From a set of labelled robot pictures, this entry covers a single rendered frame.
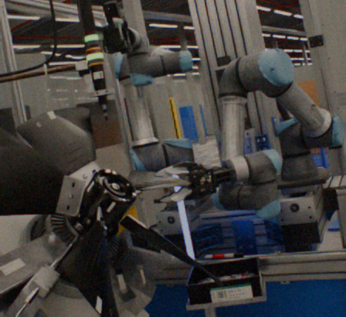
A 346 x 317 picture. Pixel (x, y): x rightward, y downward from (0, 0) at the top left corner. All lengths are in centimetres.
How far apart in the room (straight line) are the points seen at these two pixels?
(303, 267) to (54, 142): 85
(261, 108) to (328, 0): 111
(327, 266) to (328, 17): 173
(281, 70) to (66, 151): 67
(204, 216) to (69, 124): 81
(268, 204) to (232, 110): 32
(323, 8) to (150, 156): 149
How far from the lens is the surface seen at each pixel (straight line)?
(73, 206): 111
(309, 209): 164
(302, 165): 175
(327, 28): 283
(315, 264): 147
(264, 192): 131
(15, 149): 105
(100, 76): 120
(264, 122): 195
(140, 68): 154
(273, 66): 136
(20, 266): 102
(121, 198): 110
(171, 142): 190
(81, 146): 124
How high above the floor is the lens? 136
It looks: 3 degrees down
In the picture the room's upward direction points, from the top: 11 degrees counter-clockwise
